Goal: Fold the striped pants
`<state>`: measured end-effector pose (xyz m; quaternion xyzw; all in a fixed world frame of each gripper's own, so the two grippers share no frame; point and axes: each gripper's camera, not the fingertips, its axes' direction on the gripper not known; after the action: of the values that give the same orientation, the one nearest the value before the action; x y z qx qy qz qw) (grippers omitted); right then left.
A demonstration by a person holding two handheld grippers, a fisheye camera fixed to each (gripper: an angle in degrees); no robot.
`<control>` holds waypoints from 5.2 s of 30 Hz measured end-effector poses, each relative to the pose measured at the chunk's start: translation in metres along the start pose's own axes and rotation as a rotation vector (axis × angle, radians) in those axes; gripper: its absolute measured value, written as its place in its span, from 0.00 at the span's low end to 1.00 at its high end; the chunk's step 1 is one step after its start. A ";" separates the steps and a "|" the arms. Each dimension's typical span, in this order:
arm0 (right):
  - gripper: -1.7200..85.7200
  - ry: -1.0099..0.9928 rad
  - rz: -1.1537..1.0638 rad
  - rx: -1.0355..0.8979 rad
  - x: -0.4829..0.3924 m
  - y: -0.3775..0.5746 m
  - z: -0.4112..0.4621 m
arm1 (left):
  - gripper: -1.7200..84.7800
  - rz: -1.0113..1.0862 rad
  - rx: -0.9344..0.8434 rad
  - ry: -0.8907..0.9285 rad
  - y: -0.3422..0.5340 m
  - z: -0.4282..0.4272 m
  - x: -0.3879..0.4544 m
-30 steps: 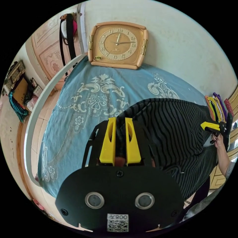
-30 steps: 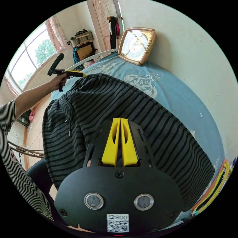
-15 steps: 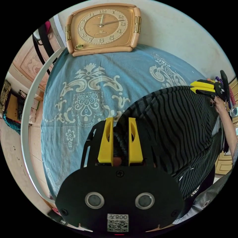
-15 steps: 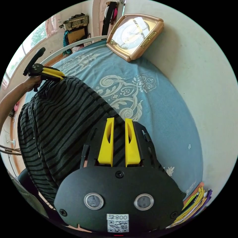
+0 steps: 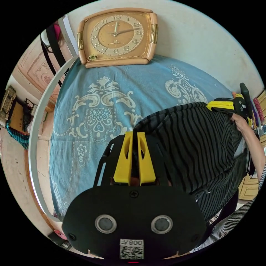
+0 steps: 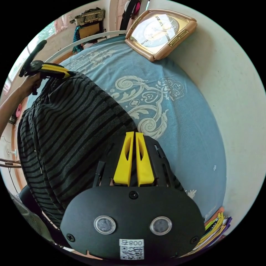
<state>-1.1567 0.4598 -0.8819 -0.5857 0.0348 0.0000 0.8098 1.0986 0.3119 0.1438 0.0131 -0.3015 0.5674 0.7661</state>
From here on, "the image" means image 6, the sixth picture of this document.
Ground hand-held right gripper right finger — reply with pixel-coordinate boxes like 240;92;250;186
135;132;155;187

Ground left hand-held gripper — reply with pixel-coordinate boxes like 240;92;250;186
19;60;71;95

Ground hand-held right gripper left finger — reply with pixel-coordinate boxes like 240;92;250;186
113;131;135;186

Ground grey black striped pants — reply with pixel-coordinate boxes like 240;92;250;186
17;70;185;230

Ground person's left forearm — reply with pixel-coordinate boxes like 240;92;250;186
0;85;29;135

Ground person's left hand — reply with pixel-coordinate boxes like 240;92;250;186
22;74;45;97

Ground window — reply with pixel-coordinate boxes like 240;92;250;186
2;20;58;92

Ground bed with blue printed sheet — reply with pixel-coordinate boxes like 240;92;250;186
26;30;227;221

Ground dark hanging clothes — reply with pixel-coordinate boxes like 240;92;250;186
119;0;150;32

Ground pile of clothes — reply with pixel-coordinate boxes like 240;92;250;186
183;206;233;258

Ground person's body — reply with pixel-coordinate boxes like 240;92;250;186
8;184;71;249

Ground cluttered wall shelf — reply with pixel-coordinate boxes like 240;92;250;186
70;7;106;40

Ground pink square wall clock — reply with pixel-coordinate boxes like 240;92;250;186
124;9;197;62

